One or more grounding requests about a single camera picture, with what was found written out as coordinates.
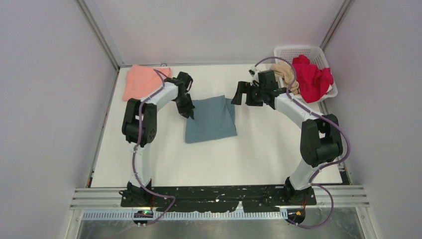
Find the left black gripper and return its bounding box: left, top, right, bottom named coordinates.
left=174, top=93, right=195, bottom=120

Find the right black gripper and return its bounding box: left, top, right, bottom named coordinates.
left=231, top=81, right=266, bottom=107

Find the blue t shirt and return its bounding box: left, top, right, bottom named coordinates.
left=184, top=95, right=237, bottom=144

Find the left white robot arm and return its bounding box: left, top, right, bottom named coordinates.
left=120, top=70, right=195, bottom=206

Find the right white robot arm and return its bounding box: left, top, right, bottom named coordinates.
left=231, top=70, right=343, bottom=205

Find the beige t shirt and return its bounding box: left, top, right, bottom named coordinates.
left=270, top=61, right=295, bottom=88

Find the folded salmon pink t shirt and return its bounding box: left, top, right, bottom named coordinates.
left=122, top=64, right=162, bottom=102

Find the red t shirt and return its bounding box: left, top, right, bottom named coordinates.
left=293, top=55, right=334, bottom=103

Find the white plastic laundry basket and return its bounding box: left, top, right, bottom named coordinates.
left=274, top=45, right=338, bottom=102

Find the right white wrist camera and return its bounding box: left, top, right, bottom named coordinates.
left=248, top=65, right=260, bottom=86

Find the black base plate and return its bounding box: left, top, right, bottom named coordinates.
left=119, top=185, right=317, bottom=213

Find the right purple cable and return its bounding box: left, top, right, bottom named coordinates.
left=252, top=56, right=351, bottom=230

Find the white slotted cable duct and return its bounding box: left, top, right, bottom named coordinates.
left=82, top=209, right=288, bottom=221

